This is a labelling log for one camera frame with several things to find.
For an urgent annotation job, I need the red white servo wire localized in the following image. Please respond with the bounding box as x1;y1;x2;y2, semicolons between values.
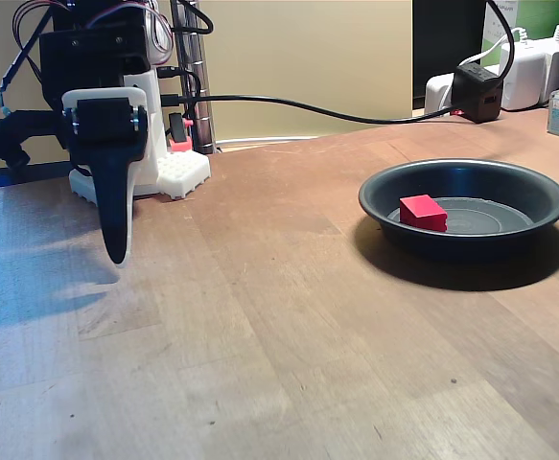
86;0;175;69

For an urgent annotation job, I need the white power strip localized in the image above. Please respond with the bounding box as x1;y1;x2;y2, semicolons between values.
424;72;455;117

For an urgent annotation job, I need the black monitor panel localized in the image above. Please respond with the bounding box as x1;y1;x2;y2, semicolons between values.
411;0;487;112

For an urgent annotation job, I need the white charger brick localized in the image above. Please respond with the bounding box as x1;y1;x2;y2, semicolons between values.
499;37;559;112

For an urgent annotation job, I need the dark round metal pan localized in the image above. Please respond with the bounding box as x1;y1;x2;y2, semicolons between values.
358;157;559;263

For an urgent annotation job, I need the chrome metal pole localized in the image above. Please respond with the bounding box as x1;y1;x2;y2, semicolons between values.
171;0;218;155

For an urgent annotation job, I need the thick black cable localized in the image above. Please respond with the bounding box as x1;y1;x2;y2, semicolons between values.
485;0;517;81

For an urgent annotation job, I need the red lego block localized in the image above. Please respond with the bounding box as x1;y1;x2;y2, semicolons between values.
398;194;449;234

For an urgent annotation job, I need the green and white box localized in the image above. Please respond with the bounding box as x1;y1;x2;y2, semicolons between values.
482;0;559;55

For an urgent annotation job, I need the red and black clamp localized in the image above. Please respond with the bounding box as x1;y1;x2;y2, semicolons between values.
166;112;195;155

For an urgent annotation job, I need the long black power cable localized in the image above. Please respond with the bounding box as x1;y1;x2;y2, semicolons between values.
161;93;458;127

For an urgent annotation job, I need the black gripper camera module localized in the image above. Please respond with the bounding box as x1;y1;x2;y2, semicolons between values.
0;109;70;181

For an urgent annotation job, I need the dark camera cable bundle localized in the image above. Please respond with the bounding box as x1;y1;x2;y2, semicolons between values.
0;0;70;117

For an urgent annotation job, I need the black cube power adapter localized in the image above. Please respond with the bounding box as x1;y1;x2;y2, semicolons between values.
451;61;504;125

